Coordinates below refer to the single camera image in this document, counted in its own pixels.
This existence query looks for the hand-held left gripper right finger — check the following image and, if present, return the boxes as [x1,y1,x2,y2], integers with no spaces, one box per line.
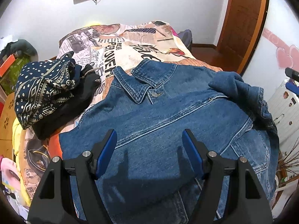
[182,129,274,224]

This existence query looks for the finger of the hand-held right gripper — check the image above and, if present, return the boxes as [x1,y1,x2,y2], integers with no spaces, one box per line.
[285,67,299,80]
[285,80,299,92]

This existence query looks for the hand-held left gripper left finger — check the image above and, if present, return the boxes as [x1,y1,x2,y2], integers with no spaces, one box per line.
[27,129,117,224]

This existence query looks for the blue denim jacket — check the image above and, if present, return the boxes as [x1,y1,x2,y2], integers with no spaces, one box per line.
[58,58,279,224]

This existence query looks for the white radiator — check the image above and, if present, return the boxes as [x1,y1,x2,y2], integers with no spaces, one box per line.
[266,79,299,145]

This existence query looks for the black garment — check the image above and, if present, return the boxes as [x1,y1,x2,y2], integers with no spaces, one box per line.
[31,64,102,140]

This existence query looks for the dry twigs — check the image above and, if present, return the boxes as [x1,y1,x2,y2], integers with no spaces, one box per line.
[276,142,299,178]

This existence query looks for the brown wooden door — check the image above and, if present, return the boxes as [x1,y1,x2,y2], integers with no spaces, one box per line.
[216,0,270,75]

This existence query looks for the navy patterned cloth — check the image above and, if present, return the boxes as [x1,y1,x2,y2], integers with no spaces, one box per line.
[14,53,76,130]

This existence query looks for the yellow cloth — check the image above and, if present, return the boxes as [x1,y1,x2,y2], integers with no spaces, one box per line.
[12,117,31,206]

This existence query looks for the newspaper printed blanket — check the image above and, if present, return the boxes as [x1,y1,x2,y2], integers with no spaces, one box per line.
[20,21,225,206]

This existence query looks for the dark blue bag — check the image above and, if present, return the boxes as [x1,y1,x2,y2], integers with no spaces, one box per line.
[178,29,193,52]

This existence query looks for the orange box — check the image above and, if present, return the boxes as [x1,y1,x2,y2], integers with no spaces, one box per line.
[0,54,16,77]

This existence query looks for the pink heart wall stickers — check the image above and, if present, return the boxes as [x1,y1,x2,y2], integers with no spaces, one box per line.
[276,44,299,70]

